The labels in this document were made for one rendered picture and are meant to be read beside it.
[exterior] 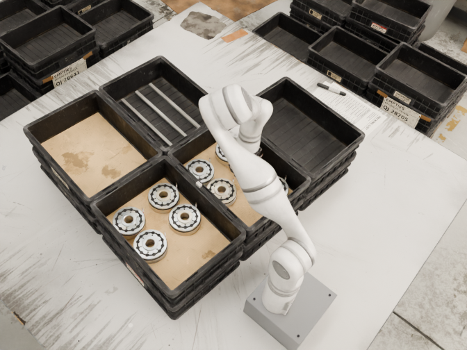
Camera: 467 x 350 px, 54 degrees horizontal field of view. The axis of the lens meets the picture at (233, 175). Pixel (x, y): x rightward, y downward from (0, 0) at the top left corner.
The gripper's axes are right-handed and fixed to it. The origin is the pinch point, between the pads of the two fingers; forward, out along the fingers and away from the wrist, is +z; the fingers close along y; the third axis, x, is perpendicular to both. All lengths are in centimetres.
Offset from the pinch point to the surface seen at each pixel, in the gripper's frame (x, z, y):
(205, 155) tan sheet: 15.6, 4.0, -3.3
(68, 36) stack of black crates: 143, 40, 13
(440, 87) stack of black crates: -13, 35, 142
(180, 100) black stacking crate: 42.6, 4.4, 7.4
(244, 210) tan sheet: -10.3, 3.7, -8.8
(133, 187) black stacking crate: 17.7, -0.9, -33.1
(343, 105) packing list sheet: 4, 15, 69
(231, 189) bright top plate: -2.8, 0.6, -7.9
